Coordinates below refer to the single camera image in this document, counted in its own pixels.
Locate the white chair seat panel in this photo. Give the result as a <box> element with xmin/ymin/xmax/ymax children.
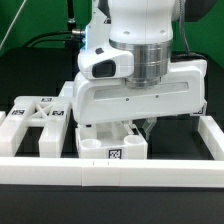
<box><xmin>75</xmin><ymin>123</ymin><xmax>148</xmax><ymax>159</ymax></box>

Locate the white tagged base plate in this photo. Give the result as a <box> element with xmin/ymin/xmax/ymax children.
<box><xmin>59</xmin><ymin>81</ymin><xmax>74</xmax><ymax>98</ymax></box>

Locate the white U-shaped fence frame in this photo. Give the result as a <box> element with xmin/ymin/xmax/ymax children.
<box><xmin>0</xmin><ymin>116</ymin><xmax>224</xmax><ymax>188</ymax></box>

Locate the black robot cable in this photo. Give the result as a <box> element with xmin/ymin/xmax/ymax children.
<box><xmin>25</xmin><ymin>29</ymin><xmax>86</xmax><ymax>48</ymax></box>

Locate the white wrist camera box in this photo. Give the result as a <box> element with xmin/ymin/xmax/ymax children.
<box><xmin>78</xmin><ymin>46</ymin><xmax>134</xmax><ymax>80</ymax></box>

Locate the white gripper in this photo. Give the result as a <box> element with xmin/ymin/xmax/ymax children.
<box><xmin>72</xmin><ymin>63</ymin><xmax>207</xmax><ymax>138</ymax></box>

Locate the white chair back frame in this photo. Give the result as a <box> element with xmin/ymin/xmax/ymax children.
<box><xmin>0</xmin><ymin>96</ymin><xmax>76</xmax><ymax>158</ymax></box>

